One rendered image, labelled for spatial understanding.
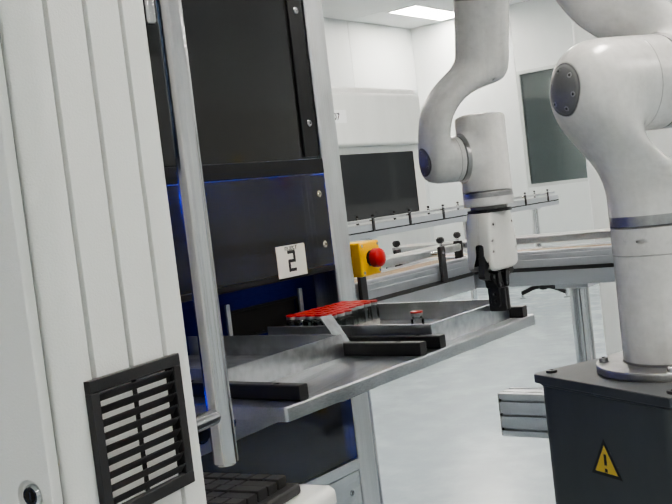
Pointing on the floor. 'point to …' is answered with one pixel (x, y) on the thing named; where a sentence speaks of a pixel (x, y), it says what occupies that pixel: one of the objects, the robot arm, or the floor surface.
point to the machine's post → (330, 290)
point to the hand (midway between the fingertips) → (499, 299)
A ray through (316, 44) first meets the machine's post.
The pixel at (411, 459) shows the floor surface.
